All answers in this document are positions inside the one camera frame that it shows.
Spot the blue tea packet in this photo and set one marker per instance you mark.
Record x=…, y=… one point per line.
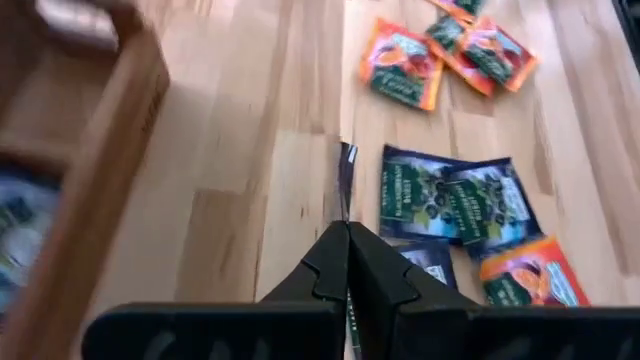
x=435, y=262
x=25, y=240
x=346, y=180

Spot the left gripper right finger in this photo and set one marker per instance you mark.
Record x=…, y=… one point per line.
x=425, y=325

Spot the orange tea packet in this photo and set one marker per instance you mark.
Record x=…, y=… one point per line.
x=495, y=55
x=530, y=280
x=465, y=6
x=445, y=32
x=400, y=65

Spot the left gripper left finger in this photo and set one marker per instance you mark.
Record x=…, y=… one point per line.
x=300, y=330

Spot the black silver snack packet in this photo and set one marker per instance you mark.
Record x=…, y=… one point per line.
x=405, y=195
x=495, y=205

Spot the brown wooden tea box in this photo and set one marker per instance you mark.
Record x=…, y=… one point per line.
x=100, y=175

